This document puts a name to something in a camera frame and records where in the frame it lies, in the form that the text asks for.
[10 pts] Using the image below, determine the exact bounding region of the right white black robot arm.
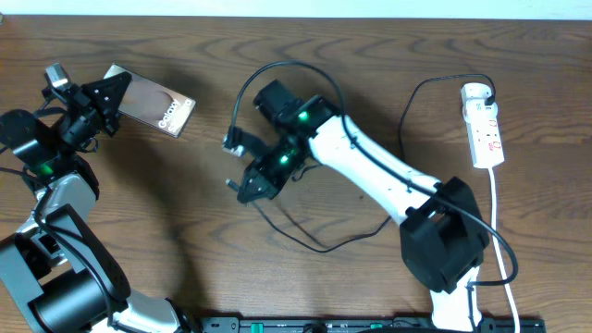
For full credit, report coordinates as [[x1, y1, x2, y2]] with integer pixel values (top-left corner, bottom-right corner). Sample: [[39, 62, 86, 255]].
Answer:
[[224, 80, 489, 332]]

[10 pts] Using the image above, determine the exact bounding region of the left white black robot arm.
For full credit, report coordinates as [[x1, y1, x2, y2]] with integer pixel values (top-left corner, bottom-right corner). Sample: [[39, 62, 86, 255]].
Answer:
[[1, 64, 203, 332]]

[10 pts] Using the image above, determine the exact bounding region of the white power strip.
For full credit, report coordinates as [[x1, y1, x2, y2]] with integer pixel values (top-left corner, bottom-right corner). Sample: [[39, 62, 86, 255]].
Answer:
[[461, 82, 504, 169]]

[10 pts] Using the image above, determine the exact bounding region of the black mounting rail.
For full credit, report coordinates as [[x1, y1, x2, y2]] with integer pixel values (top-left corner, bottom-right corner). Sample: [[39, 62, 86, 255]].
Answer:
[[198, 315, 547, 333]]

